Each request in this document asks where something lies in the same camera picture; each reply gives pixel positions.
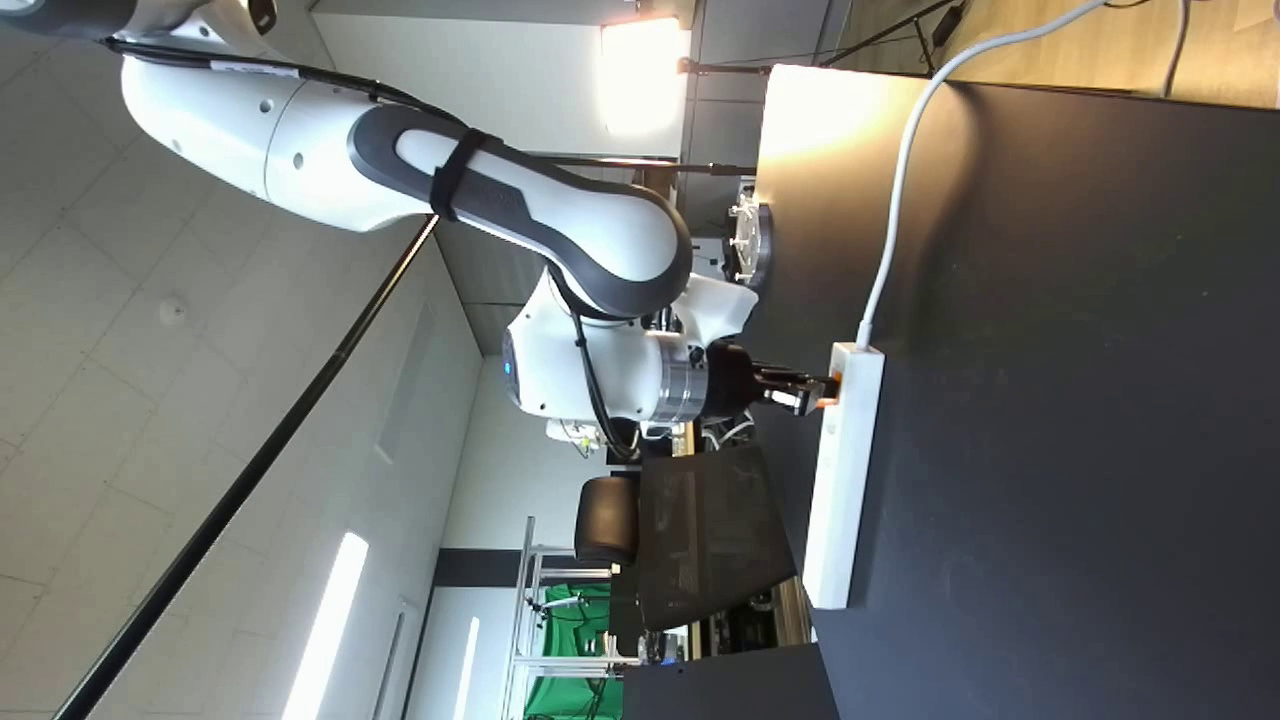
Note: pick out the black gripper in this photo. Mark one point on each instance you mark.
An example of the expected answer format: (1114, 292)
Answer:
(731, 383)

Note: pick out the white power strip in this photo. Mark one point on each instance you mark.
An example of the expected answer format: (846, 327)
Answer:
(842, 505)

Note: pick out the round metal mounting plate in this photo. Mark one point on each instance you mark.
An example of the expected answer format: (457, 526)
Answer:
(754, 242)

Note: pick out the black partition screen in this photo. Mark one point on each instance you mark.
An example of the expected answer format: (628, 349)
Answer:
(704, 535)

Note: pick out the black office chair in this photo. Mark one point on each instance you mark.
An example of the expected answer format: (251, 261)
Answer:
(604, 519)

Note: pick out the black cabinet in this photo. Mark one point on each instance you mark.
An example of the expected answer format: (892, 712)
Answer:
(723, 686)

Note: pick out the green crate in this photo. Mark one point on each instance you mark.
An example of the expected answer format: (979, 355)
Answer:
(572, 696)

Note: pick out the long ceiling light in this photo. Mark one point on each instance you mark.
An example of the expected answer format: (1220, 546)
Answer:
(326, 622)

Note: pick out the black ceiling track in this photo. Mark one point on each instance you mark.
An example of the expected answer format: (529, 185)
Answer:
(255, 466)

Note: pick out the round white ceiling detector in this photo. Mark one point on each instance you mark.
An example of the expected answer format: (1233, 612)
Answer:
(175, 309)

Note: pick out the white metal frame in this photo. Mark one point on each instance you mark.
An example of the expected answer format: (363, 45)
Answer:
(523, 600)

